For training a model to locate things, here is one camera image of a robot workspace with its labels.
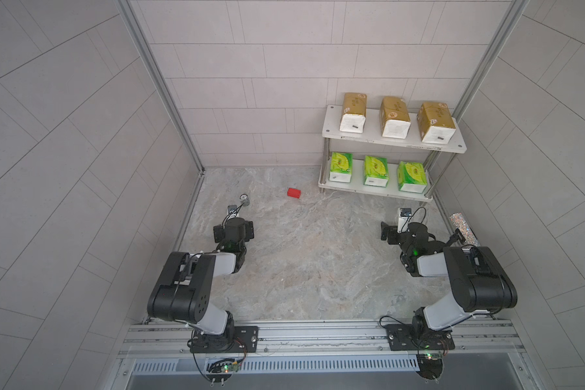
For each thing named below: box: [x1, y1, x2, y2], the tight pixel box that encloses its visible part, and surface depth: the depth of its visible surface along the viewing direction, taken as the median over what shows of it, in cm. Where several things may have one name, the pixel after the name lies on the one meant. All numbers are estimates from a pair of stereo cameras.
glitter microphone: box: [450, 212, 481, 247], surface depth 75 cm
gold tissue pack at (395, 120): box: [379, 95, 412, 139], surface depth 80 cm
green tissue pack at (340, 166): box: [329, 151, 353, 183], surface depth 104 cm
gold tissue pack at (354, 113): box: [339, 91, 368, 135], surface depth 83 cm
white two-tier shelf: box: [318, 104, 468, 204], surface depth 86 cm
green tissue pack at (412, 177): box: [397, 160, 428, 195], surface depth 101 cm
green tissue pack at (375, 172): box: [363, 156, 390, 188], surface depth 102 cm
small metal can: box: [239, 193, 251, 207], surface depth 102 cm
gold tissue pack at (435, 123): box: [416, 101, 457, 144], surface depth 79 cm
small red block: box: [286, 187, 302, 200], surface depth 108 cm
